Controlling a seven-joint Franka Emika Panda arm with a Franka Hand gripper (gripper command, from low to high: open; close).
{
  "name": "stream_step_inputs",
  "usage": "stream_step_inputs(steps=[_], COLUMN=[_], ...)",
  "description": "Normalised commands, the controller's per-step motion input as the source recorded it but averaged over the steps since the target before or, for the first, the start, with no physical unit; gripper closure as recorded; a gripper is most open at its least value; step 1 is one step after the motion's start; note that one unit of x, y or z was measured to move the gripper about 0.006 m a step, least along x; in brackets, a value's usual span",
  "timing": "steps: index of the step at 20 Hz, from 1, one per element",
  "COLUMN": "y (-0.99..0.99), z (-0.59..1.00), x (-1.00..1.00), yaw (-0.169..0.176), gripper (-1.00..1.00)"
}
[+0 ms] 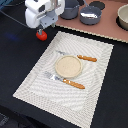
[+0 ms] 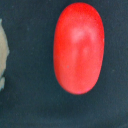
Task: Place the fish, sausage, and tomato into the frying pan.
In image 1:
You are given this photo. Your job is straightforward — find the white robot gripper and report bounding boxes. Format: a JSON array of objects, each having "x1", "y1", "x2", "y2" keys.
[{"x1": 25, "y1": 0, "x2": 65, "y2": 35}]

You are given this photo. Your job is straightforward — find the red tomato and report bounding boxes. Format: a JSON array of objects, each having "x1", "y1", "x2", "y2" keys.
[{"x1": 36, "y1": 30, "x2": 47, "y2": 41}]

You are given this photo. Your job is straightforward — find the grey frying pan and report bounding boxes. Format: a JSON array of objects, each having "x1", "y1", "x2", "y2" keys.
[{"x1": 80, "y1": 2, "x2": 102, "y2": 25}]

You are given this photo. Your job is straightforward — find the grey cooking pot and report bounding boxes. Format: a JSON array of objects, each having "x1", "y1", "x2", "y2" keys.
[{"x1": 60, "y1": 0, "x2": 79, "y2": 20}]

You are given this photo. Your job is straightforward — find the beige round plate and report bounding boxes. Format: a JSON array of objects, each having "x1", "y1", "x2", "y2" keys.
[{"x1": 55, "y1": 55, "x2": 82, "y2": 78}]

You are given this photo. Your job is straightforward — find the black round lid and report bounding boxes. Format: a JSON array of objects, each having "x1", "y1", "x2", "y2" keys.
[{"x1": 89, "y1": 1, "x2": 105, "y2": 10}]

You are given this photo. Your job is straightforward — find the pink board mat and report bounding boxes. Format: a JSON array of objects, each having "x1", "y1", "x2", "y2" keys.
[{"x1": 53, "y1": 0, "x2": 128, "y2": 44}]

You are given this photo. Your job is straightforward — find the beige bowl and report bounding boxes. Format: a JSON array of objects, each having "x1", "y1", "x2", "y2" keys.
[{"x1": 118, "y1": 4, "x2": 128, "y2": 30}]

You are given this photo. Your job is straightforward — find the white woven placemat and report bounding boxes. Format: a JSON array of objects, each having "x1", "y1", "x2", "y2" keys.
[{"x1": 13, "y1": 32, "x2": 113, "y2": 128}]

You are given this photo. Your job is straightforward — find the fork with orange handle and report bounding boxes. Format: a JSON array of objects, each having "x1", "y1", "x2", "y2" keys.
[{"x1": 44, "y1": 71, "x2": 85, "y2": 89}]

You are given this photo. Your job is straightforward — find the knife with orange handle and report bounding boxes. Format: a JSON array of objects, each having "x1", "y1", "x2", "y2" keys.
[{"x1": 56, "y1": 50, "x2": 97, "y2": 62}]

